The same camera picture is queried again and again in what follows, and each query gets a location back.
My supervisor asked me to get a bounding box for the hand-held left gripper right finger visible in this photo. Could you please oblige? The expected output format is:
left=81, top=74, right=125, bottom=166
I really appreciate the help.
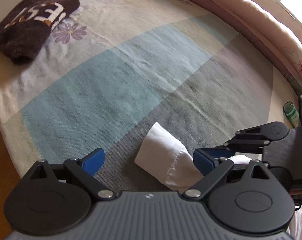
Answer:
left=184, top=148, right=271, bottom=201

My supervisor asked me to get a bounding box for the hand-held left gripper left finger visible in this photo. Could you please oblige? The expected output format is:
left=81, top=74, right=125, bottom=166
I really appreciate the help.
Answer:
left=29, top=148, right=116, bottom=201

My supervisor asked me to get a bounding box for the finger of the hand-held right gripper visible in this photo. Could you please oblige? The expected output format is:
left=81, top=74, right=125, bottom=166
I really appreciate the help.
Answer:
left=203, top=127, right=270, bottom=156

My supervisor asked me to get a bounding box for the white long-sleeved printed shirt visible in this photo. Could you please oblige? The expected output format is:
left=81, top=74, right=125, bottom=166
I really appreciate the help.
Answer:
left=134, top=122, right=257, bottom=194

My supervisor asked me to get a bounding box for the green glass bottle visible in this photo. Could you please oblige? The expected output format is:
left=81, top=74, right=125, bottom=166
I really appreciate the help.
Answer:
left=283, top=101, right=301, bottom=129

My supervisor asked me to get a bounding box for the folded pink floral quilt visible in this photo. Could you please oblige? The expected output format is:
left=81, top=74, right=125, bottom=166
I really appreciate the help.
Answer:
left=143, top=0, right=302, bottom=93

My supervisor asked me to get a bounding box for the brown fuzzy lettered sweater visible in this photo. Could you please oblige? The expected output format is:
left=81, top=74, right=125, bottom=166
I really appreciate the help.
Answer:
left=0, top=0, right=81, bottom=65

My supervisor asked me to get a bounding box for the window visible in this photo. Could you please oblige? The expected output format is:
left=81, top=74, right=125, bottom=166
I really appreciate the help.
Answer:
left=251, top=0, right=302, bottom=31

